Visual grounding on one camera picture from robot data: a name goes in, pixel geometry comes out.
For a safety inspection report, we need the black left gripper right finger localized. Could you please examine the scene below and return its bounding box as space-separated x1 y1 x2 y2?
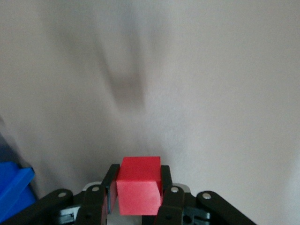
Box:
155 165 258 225

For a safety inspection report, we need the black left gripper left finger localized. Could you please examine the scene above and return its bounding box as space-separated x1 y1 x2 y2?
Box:
0 164 120 225

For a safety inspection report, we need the small red cube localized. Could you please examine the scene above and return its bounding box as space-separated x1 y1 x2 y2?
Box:
116 156 164 216

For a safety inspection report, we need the blue plastic storage bin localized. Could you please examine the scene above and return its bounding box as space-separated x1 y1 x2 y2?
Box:
0 161 36 219

